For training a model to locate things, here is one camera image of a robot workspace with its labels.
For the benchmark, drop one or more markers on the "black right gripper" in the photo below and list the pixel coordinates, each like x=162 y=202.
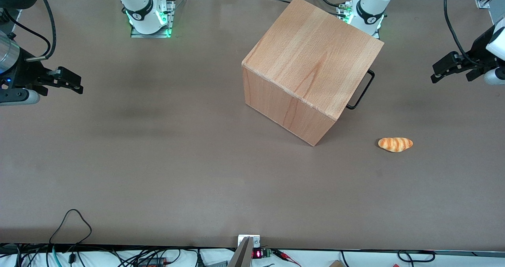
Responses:
x=24 y=70

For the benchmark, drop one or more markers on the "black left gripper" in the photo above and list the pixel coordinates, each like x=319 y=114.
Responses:
x=479 y=49

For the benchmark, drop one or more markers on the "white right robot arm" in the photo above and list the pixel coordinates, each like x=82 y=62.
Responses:
x=138 y=2

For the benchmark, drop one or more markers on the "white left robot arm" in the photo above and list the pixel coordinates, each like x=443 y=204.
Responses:
x=371 y=6

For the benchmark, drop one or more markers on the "light wooden drawer cabinet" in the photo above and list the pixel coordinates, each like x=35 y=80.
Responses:
x=303 y=62

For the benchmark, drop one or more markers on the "toy croissant bread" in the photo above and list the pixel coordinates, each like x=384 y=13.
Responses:
x=395 y=144

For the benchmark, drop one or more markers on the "black power adapter box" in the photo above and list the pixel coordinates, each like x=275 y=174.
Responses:
x=152 y=262

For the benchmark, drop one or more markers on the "brown cardboard piece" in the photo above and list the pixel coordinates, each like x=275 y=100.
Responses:
x=336 y=264

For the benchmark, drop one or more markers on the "red LED display module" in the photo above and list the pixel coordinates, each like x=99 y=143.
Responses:
x=260 y=253

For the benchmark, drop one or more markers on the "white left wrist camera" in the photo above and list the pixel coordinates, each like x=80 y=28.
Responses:
x=495 y=77

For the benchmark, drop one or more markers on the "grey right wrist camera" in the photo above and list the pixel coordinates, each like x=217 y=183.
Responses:
x=19 y=97

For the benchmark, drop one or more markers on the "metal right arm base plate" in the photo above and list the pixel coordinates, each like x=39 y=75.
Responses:
x=170 y=18

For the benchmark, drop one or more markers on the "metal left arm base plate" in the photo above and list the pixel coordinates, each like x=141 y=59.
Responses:
x=342 y=10

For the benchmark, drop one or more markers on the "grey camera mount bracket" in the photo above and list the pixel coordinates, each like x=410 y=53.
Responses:
x=245 y=251

